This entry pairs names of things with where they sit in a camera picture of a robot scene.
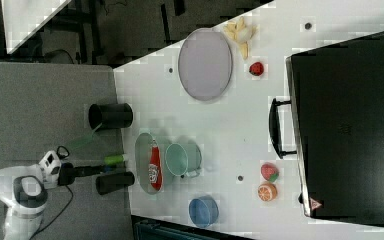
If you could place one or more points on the blue bowl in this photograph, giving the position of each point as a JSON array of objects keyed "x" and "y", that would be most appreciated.
[{"x": 203, "y": 211}]

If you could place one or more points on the peeled banana toy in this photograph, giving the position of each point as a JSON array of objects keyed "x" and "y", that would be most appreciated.
[{"x": 241, "y": 33}]

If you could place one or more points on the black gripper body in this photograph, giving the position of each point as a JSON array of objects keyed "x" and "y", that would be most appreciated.
[{"x": 66, "y": 174}]

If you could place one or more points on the black toaster oven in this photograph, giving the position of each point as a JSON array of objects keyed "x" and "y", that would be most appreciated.
[{"x": 336, "y": 96}]

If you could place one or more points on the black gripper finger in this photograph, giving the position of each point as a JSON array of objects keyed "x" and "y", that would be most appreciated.
[{"x": 85, "y": 171}]

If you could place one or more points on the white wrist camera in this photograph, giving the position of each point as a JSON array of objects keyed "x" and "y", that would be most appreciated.
[{"x": 50, "y": 166}]

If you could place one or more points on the green pot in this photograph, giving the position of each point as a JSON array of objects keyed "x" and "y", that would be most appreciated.
[{"x": 183, "y": 160}]

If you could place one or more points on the orange slice toy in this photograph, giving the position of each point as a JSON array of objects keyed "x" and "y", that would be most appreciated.
[{"x": 267, "y": 191}]

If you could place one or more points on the red strawberry toy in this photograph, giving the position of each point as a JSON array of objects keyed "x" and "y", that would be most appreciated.
[{"x": 269, "y": 172}]

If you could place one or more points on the green bottle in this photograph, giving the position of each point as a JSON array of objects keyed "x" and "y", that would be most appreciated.
[{"x": 115, "y": 159}]

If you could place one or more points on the black cylinder cup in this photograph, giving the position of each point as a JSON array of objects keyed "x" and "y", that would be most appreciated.
[{"x": 110, "y": 116}]

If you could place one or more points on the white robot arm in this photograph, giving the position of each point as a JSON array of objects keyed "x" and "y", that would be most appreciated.
[{"x": 24, "y": 191}]

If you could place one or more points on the red ladybug toy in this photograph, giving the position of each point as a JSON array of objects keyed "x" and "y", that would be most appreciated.
[{"x": 256, "y": 69}]

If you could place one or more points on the lilac round plate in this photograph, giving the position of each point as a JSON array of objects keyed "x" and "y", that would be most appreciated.
[{"x": 205, "y": 64}]

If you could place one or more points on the red felt ketchup bottle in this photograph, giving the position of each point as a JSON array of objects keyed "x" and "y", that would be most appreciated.
[{"x": 154, "y": 167}]

